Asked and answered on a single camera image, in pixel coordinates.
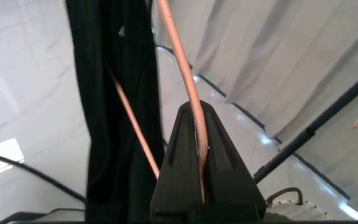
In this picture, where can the black t-shirt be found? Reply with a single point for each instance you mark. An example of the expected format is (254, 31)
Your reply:
(104, 124)

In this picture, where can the black clothes rack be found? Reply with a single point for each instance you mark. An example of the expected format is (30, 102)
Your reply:
(309, 132)

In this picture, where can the white curtain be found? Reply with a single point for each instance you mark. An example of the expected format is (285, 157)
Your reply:
(259, 46)

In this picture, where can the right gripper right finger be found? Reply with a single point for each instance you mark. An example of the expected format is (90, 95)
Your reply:
(228, 186)

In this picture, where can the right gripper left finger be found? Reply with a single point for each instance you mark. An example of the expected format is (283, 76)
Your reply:
(185, 180)

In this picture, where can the white laundry basket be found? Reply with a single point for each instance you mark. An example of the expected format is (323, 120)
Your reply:
(297, 213)

